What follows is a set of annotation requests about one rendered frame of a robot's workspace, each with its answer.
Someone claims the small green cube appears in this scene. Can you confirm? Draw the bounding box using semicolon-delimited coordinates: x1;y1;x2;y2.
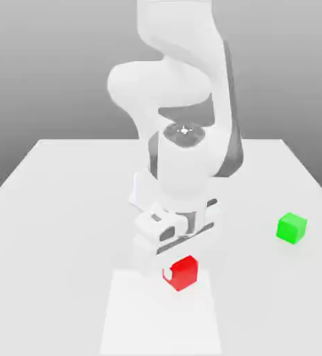
275;211;308;245

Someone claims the small red cube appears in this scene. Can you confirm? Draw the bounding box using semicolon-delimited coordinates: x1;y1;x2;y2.
161;254;200;292

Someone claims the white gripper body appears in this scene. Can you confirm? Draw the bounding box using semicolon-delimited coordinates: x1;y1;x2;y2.
131;198;223;277

